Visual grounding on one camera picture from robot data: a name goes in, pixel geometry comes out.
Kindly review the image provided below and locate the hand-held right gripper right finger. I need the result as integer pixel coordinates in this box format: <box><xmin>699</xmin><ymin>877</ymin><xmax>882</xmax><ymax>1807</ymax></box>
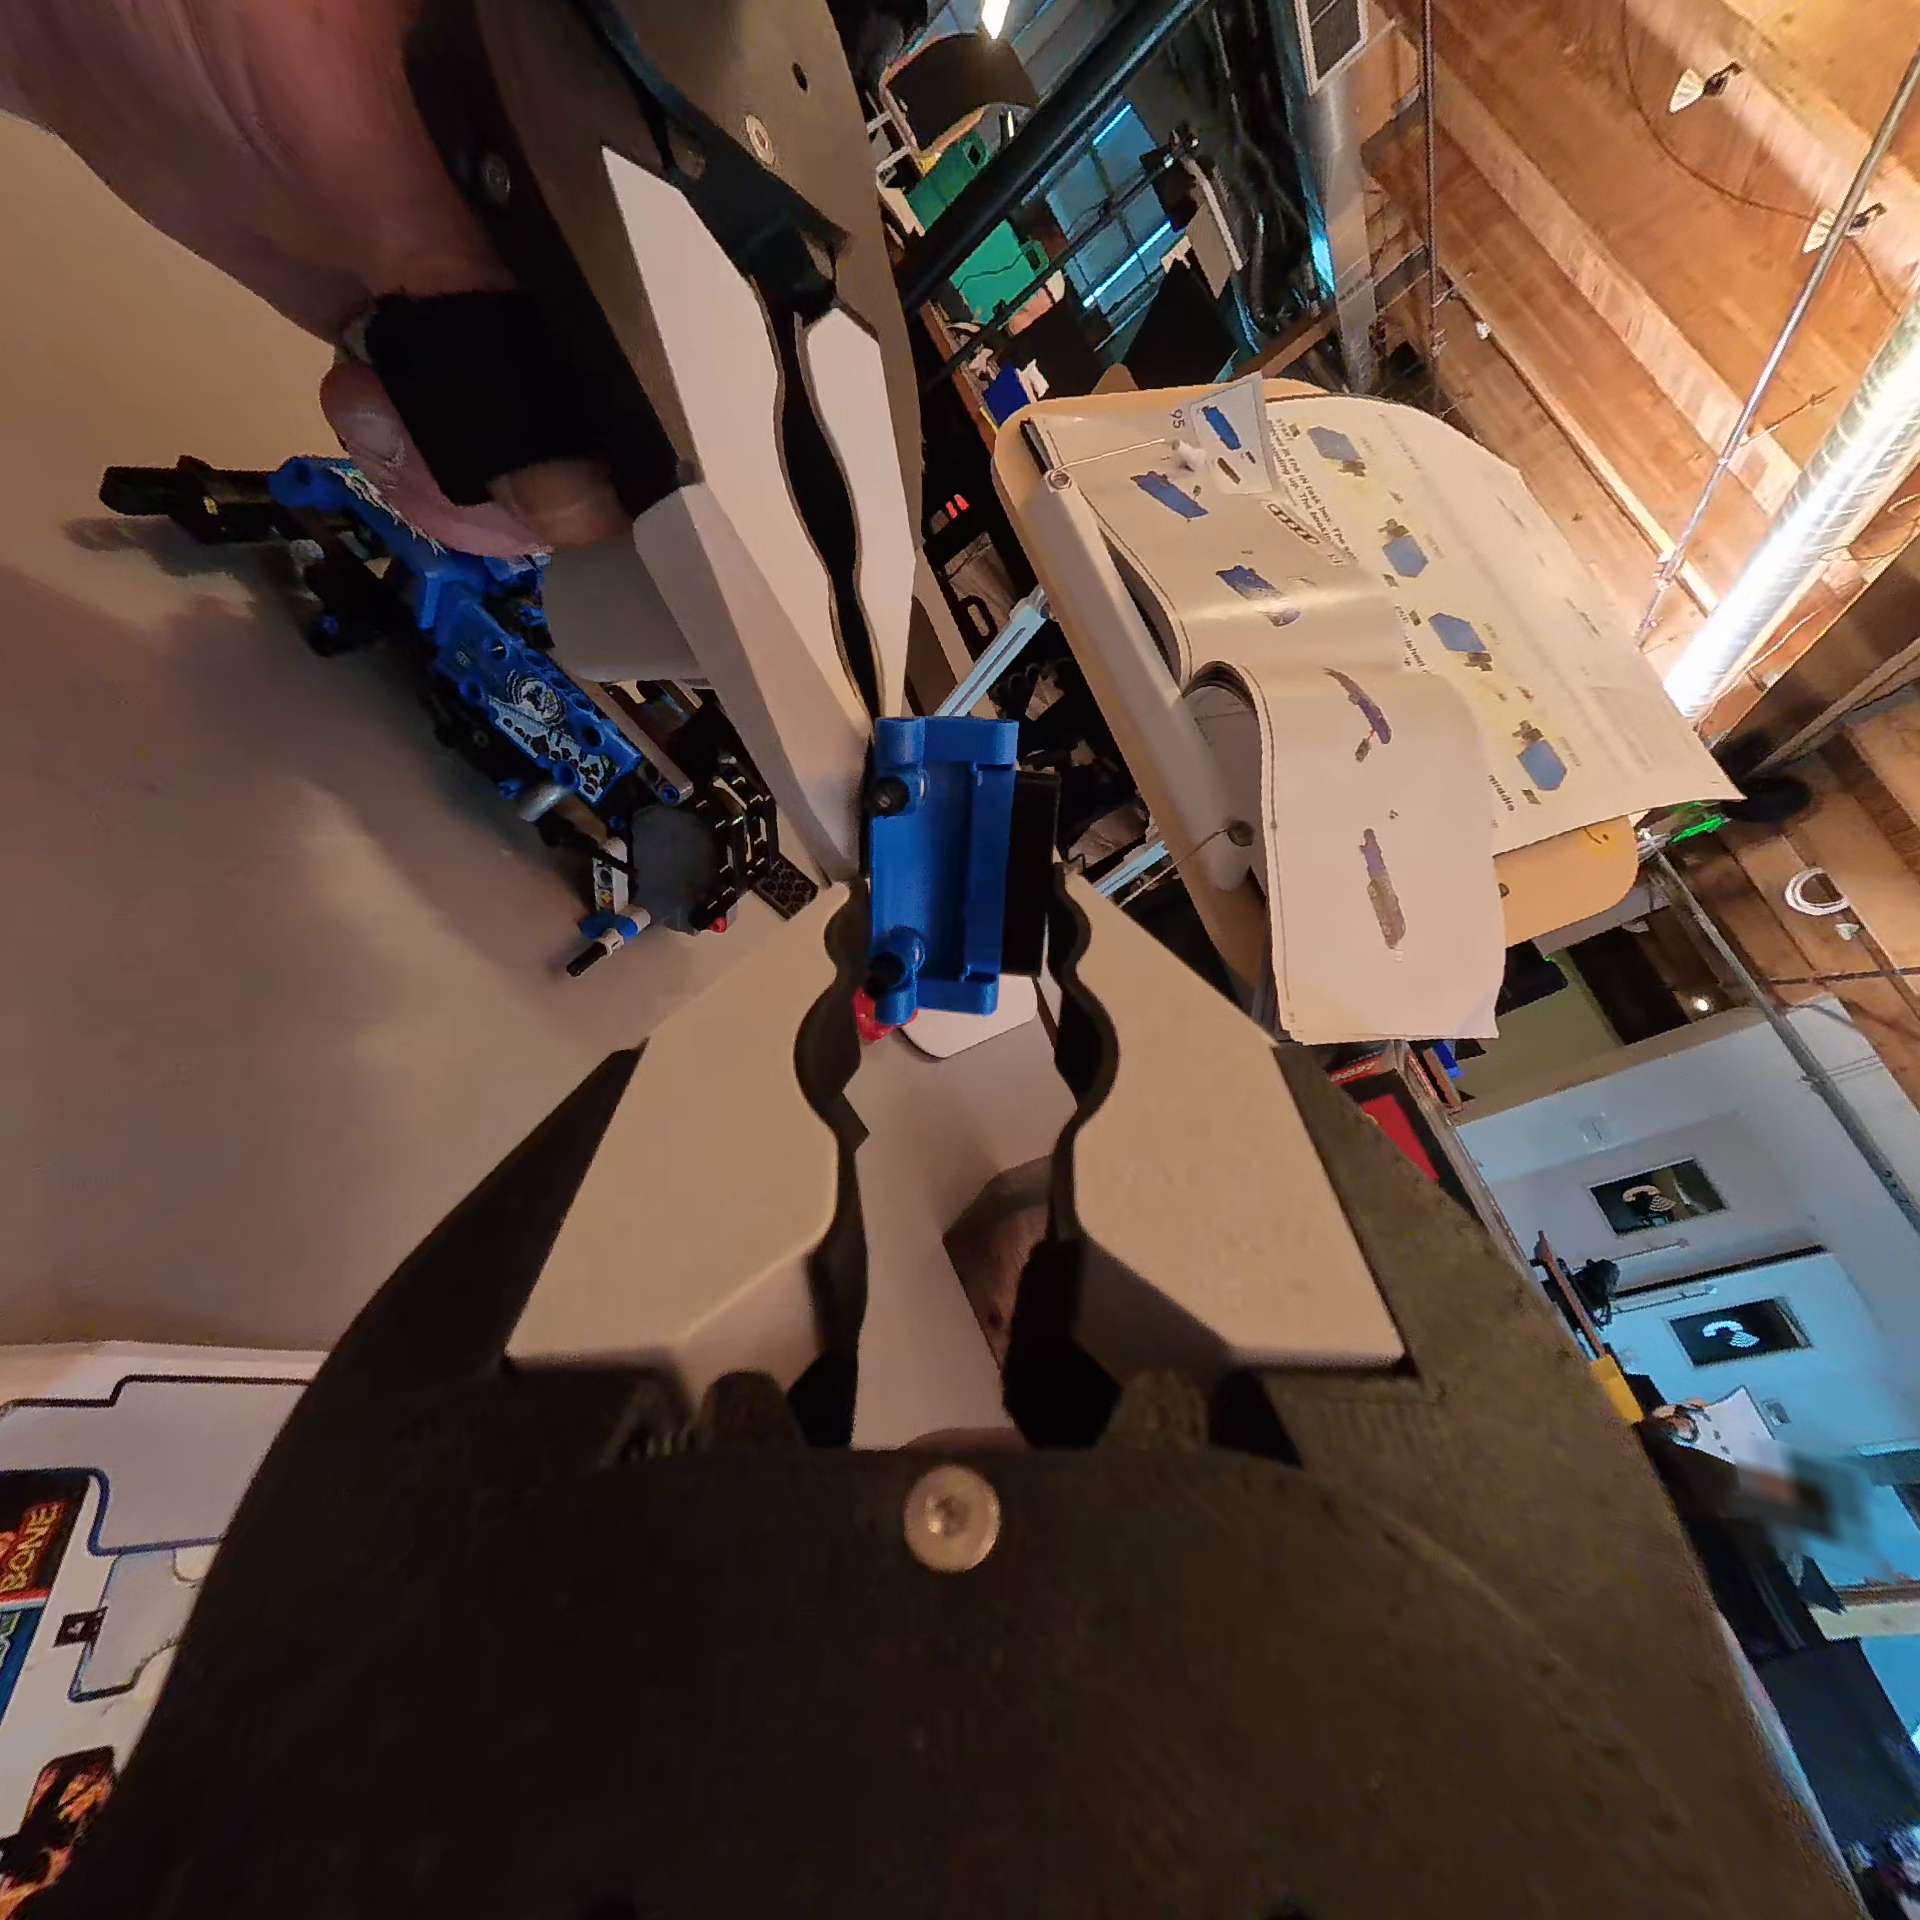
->
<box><xmin>1001</xmin><ymin>874</ymin><xmax>1426</xmax><ymax>1445</ymax></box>

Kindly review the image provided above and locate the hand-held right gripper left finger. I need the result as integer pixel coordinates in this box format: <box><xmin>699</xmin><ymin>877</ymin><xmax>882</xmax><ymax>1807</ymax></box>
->
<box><xmin>503</xmin><ymin>883</ymin><xmax>875</xmax><ymax>1445</ymax></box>

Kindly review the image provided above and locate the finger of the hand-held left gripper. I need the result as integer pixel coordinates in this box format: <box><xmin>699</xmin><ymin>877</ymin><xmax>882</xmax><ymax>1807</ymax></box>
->
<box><xmin>799</xmin><ymin>303</ymin><xmax>924</xmax><ymax>721</ymax></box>
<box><xmin>598</xmin><ymin>142</ymin><xmax>887</xmax><ymax>890</ymax></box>

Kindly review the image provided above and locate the instruction booklet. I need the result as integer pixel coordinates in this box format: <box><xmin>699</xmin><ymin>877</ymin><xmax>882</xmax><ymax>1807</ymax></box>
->
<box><xmin>1035</xmin><ymin>374</ymin><xmax>1509</xmax><ymax>1046</ymax></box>

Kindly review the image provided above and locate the blue printed curved panel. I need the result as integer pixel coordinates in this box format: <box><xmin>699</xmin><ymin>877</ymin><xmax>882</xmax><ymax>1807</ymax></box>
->
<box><xmin>858</xmin><ymin>718</ymin><xmax>1066</xmax><ymax>1034</ymax></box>

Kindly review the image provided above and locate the grey desk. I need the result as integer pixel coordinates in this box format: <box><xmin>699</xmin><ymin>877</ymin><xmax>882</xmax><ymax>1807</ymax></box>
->
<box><xmin>0</xmin><ymin>113</ymin><xmax>1081</xmax><ymax>1442</ymax></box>

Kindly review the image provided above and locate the person's left hand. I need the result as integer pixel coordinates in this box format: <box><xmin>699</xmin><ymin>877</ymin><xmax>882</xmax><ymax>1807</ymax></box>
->
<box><xmin>0</xmin><ymin>0</ymin><xmax>635</xmax><ymax>561</ymax></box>

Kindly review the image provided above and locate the white book stand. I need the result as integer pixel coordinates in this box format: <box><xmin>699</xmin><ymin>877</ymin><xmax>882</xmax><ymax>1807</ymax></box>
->
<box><xmin>895</xmin><ymin>382</ymin><xmax>1641</xmax><ymax>1058</ymax></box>

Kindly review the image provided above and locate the black support pole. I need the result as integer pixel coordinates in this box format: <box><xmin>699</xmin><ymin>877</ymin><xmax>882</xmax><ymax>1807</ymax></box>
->
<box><xmin>901</xmin><ymin>0</ymin><xmax>1202</xmax><ymax>309</ymax></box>

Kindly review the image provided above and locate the large printed instruction sheet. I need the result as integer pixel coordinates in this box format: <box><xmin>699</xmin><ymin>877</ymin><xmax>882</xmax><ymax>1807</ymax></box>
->
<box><xmin>1275</xmin><ymin>393</ymin><xmax>1741</xmax><ymax>849</ymax></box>

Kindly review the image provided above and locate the colourful sticker sheet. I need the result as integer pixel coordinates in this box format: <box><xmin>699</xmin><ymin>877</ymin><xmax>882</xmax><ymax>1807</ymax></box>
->
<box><xmin>0</xmin><ymin>1342</ymin><xmax>329</xmax><ymax>1920</ymax></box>

